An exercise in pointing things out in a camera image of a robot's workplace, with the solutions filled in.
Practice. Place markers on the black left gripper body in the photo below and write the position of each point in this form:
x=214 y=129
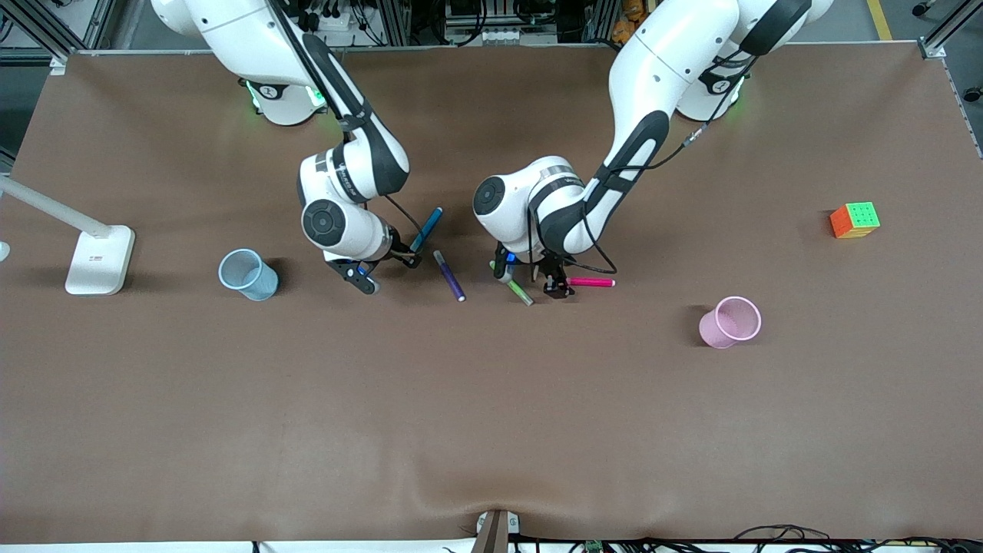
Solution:
x=551 y=273

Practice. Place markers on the blue mesh cup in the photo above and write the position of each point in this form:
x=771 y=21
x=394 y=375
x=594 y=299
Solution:
x=249 y=278

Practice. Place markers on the pink marker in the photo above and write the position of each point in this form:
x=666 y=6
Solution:
x=593 y=282

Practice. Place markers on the blue marker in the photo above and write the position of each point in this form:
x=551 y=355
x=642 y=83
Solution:
x=427 y=228

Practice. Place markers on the metal table edge bracket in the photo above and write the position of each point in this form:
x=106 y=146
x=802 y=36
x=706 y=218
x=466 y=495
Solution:
x=495 y=531

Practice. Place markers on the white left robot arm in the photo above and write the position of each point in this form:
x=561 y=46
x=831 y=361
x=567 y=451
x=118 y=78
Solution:
x=653 y=84

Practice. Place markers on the purple marker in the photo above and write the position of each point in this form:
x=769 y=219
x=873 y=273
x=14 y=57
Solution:
x=449 y=275

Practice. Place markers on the colourful puzzle cube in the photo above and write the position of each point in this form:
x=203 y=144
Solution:
x=854 y=220

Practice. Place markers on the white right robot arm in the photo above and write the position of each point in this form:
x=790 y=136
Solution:
x=353 y=153

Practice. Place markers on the pink mesh cup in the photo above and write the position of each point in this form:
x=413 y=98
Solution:
x=728 y=326

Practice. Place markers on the metal table corner bracket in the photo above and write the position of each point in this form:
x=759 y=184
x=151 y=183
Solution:
x=58 y=64
x=932 y=48

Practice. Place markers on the orange snack packets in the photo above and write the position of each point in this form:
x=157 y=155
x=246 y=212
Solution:
x=631 y=19

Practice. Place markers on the green marker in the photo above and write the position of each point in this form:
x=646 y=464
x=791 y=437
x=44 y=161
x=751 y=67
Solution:
x=519 y=291

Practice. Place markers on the white power strip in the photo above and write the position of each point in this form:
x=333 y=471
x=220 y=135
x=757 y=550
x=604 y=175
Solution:
x=334 y=23

